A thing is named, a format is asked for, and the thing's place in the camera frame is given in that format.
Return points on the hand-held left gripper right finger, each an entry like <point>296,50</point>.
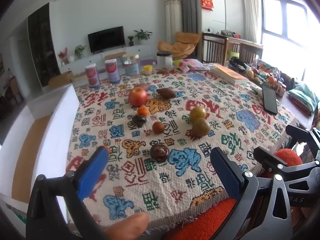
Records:
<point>226,173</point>

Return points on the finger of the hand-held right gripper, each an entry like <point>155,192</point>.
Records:
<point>265,160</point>
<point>300,132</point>

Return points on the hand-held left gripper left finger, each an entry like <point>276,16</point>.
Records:
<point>92,175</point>

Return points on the small orange tangerine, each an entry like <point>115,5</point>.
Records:
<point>143,111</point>
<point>106,148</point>

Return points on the white cardboard box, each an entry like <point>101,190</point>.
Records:
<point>57,130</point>

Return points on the dark wrinkled passion fruit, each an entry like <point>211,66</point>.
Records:
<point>139,120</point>
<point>158,152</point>

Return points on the small reddish-brown fruit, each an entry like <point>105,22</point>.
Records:
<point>158,127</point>

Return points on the red apple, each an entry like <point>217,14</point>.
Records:
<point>138,97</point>

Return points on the large dark sweet potato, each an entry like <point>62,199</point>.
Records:
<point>166,93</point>

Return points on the person's left hand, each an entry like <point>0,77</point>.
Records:
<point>127,226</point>

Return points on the folded green cloth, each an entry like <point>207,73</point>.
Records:
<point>303,98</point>

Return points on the black smartphone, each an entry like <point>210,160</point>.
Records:
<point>270,100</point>

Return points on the colourful printed table blanket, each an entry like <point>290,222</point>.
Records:
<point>175,180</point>

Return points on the cluster of small colourful toys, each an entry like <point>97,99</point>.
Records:
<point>270,78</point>

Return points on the yellow book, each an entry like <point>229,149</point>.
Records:
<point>228,74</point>

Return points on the pink labelled can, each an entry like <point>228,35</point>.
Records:
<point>112,71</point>
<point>92,76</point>

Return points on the brown cardboard box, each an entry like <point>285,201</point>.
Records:
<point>60,80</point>

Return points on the green plastic stool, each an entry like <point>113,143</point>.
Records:
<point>233,54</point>

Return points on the large window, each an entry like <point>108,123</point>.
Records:
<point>287,22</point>

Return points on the pink floral bag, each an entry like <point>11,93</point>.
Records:
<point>191,65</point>

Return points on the glass jar with blue label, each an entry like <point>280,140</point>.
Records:
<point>131,66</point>

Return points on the white television cabinet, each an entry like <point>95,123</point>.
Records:
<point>95,58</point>

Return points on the wooden side desk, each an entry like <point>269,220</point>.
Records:
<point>225,41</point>

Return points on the small yellow jar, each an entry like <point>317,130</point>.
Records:
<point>148,70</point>

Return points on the pile of nuts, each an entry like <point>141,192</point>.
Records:
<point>164,71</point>

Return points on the wooden stool with metal legs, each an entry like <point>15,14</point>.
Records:
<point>115,55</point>

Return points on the vase of red flowers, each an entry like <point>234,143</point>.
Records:
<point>63,55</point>

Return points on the potted plant in green pot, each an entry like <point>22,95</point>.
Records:
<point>80,51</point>

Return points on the white jar with black lid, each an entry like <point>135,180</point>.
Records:
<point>164,60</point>

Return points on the white curtain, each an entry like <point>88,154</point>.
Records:
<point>251,12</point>

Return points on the flat screen television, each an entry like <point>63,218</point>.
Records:
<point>106,40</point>

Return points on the orange lounge chair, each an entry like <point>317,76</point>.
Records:
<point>183,43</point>

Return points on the dark glass display cabinet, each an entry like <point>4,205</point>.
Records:
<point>43,45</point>

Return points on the small potted plant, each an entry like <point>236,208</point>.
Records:
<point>130,40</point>

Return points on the large potted green plant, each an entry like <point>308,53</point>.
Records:
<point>143,35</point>

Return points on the white tower air conditioner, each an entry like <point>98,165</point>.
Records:
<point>173,20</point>

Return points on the grey curtain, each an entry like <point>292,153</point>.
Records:
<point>190,10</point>

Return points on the red wall hanging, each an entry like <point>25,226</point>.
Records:
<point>206,1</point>

